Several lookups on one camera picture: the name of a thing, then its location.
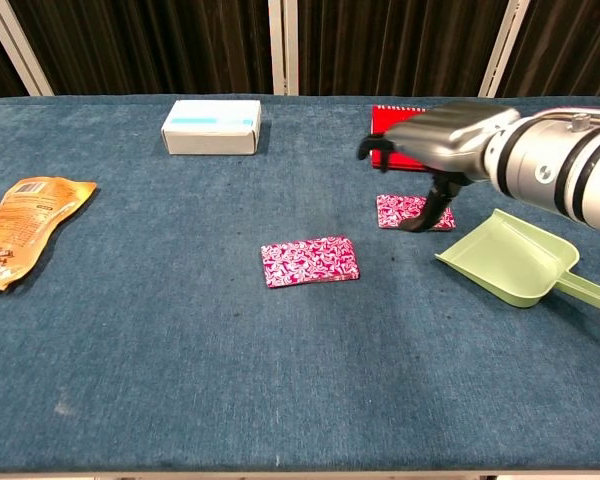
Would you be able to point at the orange spout pouch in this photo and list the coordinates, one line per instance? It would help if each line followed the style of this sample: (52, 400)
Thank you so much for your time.
(25, 220)

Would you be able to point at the black pleated curtain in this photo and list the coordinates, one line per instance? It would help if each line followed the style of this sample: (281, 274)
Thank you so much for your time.
(390, 45)
(155, 45)

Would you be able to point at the white box with teal stripe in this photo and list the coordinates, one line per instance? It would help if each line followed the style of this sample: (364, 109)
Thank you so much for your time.
(210, 127)

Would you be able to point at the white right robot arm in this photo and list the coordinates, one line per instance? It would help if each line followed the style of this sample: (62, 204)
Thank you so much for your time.
(560, 160)

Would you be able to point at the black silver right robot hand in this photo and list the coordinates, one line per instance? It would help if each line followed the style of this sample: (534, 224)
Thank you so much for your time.
(445, 135)

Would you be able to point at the pink white patterned block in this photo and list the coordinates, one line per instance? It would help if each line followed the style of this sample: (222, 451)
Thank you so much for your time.
(397, 210)
(310, 261)

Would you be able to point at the light green dustpan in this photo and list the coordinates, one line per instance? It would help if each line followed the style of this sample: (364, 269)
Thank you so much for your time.
(510, 260)

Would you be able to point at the white metal frame post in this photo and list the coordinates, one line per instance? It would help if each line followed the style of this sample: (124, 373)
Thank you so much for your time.
(505, 47)
(22, 50)
(283, 47)

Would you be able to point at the blue felt table cloth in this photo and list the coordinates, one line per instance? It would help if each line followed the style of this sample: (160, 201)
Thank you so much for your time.
(180, 350)

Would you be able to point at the red spiral notebook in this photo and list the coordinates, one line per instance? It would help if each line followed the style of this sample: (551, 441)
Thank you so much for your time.
(387, 120)

